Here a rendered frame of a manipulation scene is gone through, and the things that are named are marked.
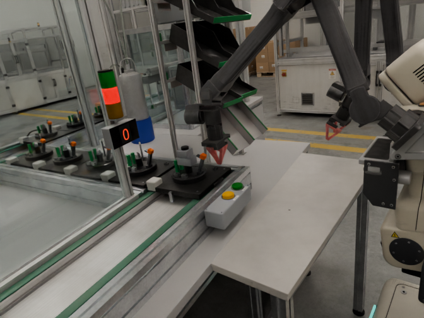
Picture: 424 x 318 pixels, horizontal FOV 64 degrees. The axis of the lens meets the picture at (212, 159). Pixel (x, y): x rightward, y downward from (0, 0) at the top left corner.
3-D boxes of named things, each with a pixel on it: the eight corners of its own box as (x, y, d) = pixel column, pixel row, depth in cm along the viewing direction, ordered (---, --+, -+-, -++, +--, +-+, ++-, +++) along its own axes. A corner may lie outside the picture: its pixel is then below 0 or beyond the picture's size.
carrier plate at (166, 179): (231, 171, 136) (231, 166, 135) (199, 200, 117) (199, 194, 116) (183, 166, 148) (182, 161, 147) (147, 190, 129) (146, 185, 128)
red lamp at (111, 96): (123, 100, 111) (120, 86, 109) (112, 104, 107) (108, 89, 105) (113, 100, 114) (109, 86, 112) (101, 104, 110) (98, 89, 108)
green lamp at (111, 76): (120, 85, 109) (117, 70, 108) (108, 88, 105) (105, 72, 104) (109, 86, 112) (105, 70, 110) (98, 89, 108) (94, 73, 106)
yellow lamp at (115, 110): (127, 115, 113) (123, 101, 111) (116, 119, 109) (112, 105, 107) (116, 115, 116) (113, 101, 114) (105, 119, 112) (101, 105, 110)
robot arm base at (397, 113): (421, 128, 82) (428, 115, 91) (393, 107, 84) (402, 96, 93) (395, 152, 88) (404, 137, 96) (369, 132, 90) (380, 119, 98)
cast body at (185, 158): (197, 162, 130) (194, 145, 127) (191, 166, 126) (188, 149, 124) (179, 160, 134) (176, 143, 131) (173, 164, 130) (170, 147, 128)
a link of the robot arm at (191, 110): (209, 87, 109) (221, 88, 116) (180, 89, 114) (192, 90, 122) (211, 124, 111) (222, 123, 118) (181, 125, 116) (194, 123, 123)
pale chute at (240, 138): (250, 145, 151) (255, 139, 148) (232, 155, 142) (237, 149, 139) (211, 100, 157) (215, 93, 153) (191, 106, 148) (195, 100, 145)
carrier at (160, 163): (180, 165, 149) (175, 139, 144) (144, 190, 130) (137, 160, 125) (139, 161, 161) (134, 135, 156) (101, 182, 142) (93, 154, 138)
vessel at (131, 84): (154, 115, 220) (142, 55, 206) (139, 122, 209) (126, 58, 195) (137, 115, 227) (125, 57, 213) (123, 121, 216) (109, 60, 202)
